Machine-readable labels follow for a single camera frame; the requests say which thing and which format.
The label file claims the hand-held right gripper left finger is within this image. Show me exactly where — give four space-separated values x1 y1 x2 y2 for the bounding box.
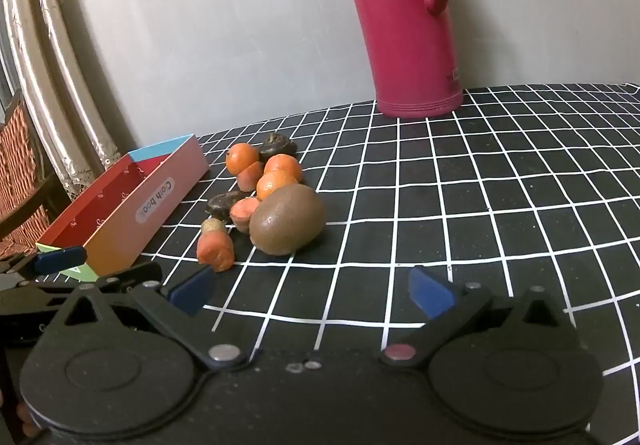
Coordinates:
59 265 248 371

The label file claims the small orange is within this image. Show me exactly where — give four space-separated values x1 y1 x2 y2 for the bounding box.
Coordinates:
226 143 261 175
256 170 300 202
264 154 304 183

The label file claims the carrot piece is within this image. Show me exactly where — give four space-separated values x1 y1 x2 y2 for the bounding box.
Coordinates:
230 197 262 234
196 218 235 272
237 161 265 192

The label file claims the silver embossed frame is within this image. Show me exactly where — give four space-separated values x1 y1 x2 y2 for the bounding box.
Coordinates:
0 0 138 198

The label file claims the brown kiwi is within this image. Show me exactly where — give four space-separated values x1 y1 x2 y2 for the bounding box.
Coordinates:
249 182 327 256

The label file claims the black checked tablecloth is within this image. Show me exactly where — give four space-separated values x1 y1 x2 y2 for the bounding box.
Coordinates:
135 84 640 445

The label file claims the colourful cardboard box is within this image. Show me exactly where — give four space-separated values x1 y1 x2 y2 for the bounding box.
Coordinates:
36 135 210 278

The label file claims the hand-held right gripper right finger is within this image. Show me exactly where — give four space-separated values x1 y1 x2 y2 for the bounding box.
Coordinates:
381 266 568 369

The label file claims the red thermos jug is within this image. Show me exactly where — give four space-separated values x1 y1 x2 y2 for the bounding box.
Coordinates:
332 0 465 118

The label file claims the wicker chair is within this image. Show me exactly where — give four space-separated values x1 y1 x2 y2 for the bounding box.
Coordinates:
0 90 71 256

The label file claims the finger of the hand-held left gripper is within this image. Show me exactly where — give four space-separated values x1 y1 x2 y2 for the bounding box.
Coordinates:
80 262 162 293
0 246 87 278

